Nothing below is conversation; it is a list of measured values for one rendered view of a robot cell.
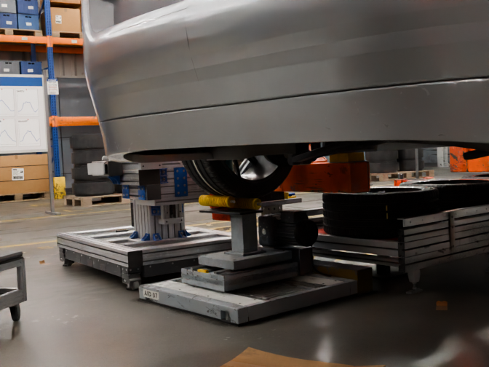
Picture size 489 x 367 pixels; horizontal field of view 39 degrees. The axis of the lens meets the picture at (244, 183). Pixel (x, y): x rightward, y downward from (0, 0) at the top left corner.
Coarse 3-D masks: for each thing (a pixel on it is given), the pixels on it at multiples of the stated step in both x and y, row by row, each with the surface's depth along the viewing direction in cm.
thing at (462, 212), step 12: (408, 216) 353; (420, 216) 352; (432, 216) 359; (444, 216) 366; (456, 216) 373; (480, 216) 389; (408, 228) 350; (420, 228) 352; (432, 228) 359; (444, 228) 368; (456, 228) 373; (468, 228) 381; (408, 240) 346
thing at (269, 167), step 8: (224, 160) 363; (248, 160) 376; (256, 160) 377; (264, 160) 374; (256, 168) 374; (264, 168) 369; (272, 168) 364; (240, 176) 370; (248, 176) 368; (256, 176) 363; (264, 176) 358
